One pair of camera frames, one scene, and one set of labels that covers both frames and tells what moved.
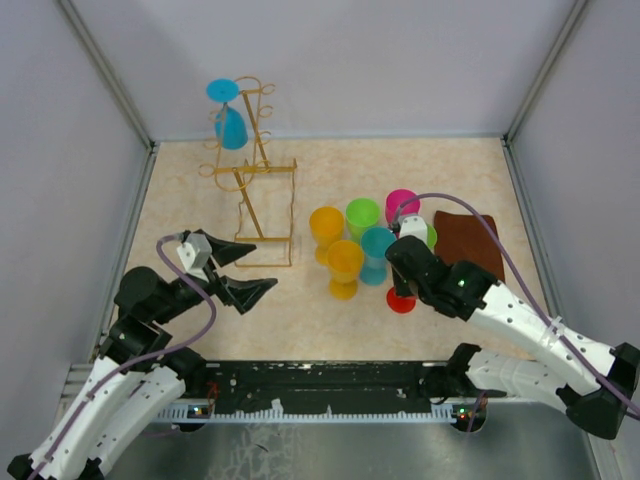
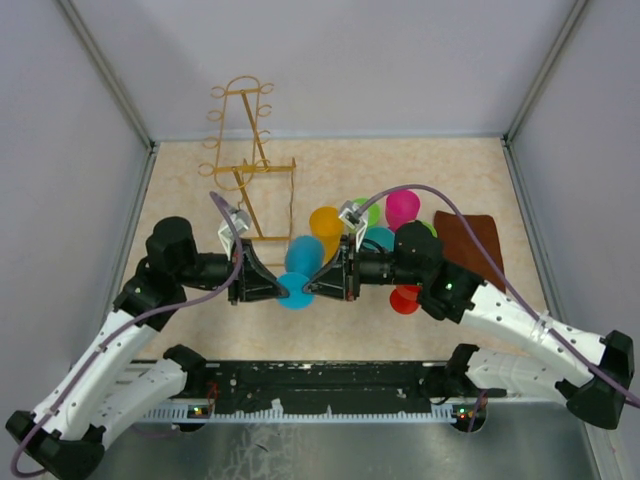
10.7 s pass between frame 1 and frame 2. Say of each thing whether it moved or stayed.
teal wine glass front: stayed
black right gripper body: moved
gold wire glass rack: stayed
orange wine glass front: stayed
